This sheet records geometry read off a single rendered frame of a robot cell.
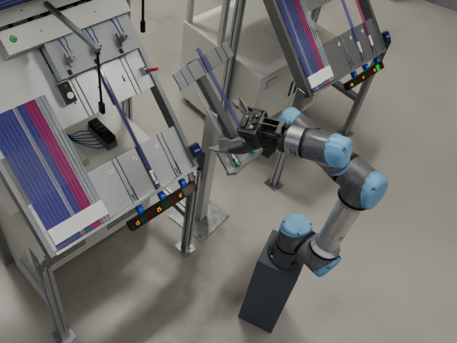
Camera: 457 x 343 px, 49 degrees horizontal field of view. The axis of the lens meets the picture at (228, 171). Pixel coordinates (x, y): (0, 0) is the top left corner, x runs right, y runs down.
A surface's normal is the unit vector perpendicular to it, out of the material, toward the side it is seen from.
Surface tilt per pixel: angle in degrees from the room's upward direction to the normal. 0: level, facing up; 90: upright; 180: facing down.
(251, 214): 0
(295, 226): 8
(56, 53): 44
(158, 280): 0
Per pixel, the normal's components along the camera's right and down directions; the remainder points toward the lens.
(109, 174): 0.57, -0.04
